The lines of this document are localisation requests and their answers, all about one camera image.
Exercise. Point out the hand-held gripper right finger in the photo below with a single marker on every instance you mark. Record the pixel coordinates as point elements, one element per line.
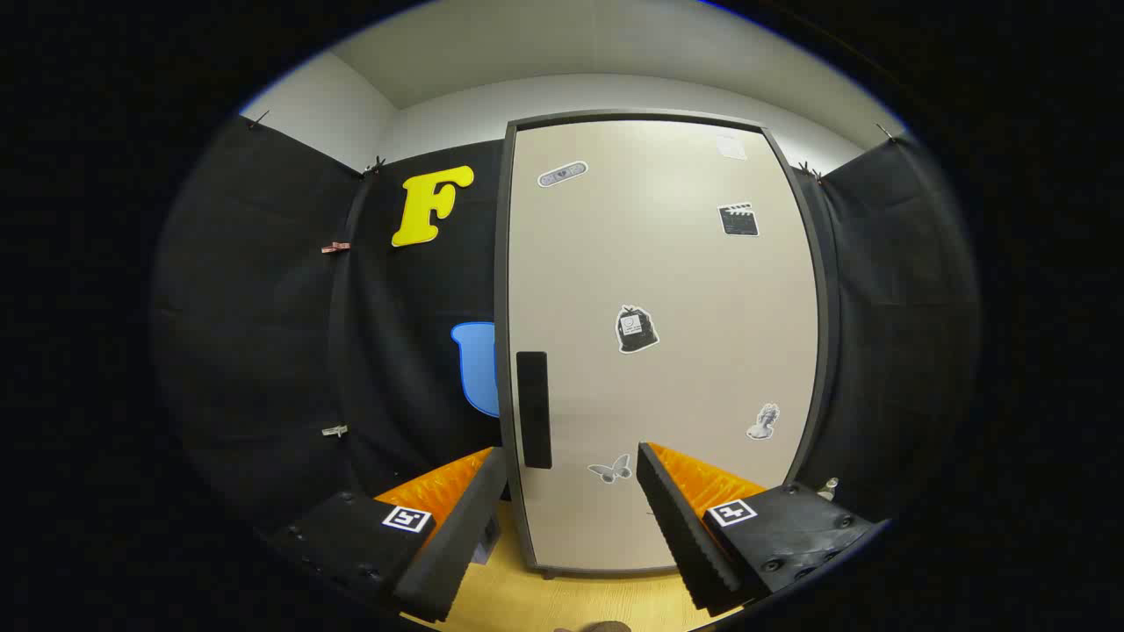
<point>680,527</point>

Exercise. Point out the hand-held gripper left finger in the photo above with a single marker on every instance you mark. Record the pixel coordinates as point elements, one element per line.
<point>457,535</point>

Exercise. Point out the grey shoe cabinet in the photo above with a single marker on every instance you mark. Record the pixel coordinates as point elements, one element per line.
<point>500,263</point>

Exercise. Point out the green plastic bottle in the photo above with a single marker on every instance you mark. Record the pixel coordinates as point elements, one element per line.
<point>827,488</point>

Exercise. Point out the black backdrop cloth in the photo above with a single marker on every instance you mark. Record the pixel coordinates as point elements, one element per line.
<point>263,307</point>

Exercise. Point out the pink clip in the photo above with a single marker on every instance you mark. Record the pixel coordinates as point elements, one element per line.
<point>335,247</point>

